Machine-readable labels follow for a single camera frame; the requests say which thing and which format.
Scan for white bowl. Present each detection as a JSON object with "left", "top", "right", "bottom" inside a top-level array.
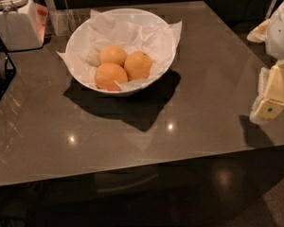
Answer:
[{"left": 64, "top": 8, "right": 178, "bottom": 97}]

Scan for white ceramic canister with lid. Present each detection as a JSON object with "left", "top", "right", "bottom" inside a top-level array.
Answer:
[{"left": 0, "top": 0, "right": 44, "bottom": 51}]

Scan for white paper liner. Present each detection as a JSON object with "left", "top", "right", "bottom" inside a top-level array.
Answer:
[{"left": 56, "top": 9, "right": 183, "bottom": 93}]

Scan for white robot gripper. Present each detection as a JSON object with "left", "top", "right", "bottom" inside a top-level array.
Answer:
[{"left": 247, "top": 1, "right": 284, "bottom": 125}]

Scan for clear plastic container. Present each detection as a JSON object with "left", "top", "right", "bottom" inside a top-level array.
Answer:
[{"left": 49, "top": 9, "right": 80, "bottom": 36}]

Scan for orange fruit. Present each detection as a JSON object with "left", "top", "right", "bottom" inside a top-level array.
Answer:
[
  {"left": 95, "top": 63, "right": 128, "bottom": 91},
  {"left": 124, "top": 51, "right": 152, "bottom": 80},
  {"left": 98, "top": 45, "right": 128, "bottom": 66}
]

